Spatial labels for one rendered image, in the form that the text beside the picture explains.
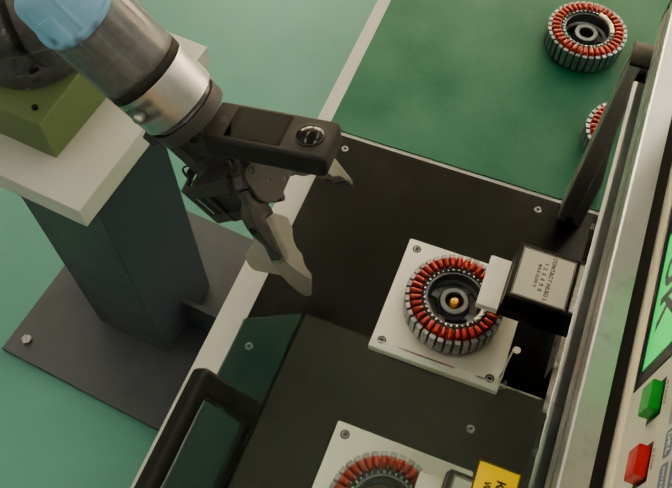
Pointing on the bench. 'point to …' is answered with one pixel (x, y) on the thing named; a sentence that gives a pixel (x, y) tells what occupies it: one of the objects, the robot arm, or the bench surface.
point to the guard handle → (200, 381)
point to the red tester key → (637, 464)
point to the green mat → (489, 77)
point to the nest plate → (388, 326)
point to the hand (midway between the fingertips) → (336, 235)
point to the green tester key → (649, 405)
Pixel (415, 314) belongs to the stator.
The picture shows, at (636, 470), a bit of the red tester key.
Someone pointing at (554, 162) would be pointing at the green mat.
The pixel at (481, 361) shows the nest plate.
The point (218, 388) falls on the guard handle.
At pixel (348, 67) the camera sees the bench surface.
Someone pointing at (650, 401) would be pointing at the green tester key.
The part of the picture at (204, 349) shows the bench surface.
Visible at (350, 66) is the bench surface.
